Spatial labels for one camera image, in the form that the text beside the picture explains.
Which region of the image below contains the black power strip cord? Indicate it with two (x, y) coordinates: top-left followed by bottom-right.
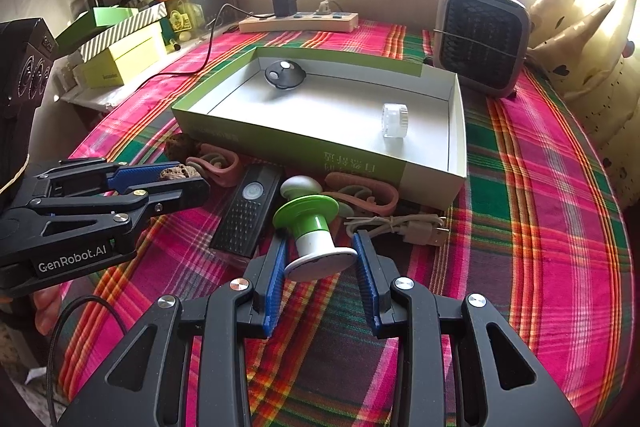
(147, 3), (261, 78)

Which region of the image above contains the black round remote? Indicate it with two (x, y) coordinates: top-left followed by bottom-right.
(264, 59), (307, 90)

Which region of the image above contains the plaid tablecloth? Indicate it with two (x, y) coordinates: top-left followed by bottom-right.
(57, 19), (632, 427)

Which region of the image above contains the grey fan heater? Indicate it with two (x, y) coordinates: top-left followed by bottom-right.
(434, 0), (531, 100)

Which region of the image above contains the green and white knob gadget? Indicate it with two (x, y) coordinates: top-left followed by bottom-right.
(272, 199), (358, 283)

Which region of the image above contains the brown walnut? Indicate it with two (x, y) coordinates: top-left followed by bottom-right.
(159, 162), (208, 182)
(164, 133), (201, 158)

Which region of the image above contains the yellow-green box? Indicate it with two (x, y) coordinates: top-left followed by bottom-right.
(82, 24), (168, 88)

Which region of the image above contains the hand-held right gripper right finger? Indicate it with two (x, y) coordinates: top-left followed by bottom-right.
(352, 232), (583, 427)

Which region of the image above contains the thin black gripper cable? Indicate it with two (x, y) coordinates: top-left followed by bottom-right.
(47, 296), (118, 427)

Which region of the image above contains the person's left hand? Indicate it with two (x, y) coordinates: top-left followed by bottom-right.
(36, 286), (64, 337)

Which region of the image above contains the white dome-shaped gadget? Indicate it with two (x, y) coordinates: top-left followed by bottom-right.
(280, 175), (325, 202)

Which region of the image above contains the green and white cardboard box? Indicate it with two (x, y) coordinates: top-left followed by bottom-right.
(171, 46), (468, 210)

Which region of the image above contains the pink silicone strap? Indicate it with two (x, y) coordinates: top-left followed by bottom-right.
(187, 142), (242, 188)
(322, 172), (401, 220)

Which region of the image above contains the striped lid box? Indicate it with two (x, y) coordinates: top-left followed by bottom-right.
(80, 2), (168, 62)

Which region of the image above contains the beige USB cable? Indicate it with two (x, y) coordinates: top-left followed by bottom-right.
(345, 213), (451, 248)

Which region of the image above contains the yellow-green ornament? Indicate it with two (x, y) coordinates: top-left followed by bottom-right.
(167, 0), (206, 32)

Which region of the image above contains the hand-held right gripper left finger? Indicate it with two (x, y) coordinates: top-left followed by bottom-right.
(57, 237), (291, 427)

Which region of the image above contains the beige power strip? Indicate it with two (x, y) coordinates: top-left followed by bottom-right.
(239, 9), (360, 34)

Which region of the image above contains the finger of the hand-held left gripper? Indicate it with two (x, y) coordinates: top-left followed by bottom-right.
(22, 158), (166, 202)
(20, 179), (211, 258)

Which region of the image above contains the black bike light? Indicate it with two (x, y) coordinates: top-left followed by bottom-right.
(209, 164), (283, 258)

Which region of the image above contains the green flat box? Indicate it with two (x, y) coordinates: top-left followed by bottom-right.
(55, 7), (141, 55)

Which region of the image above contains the cream patterned curtain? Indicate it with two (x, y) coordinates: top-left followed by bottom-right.
(525, 0), (640, 208)

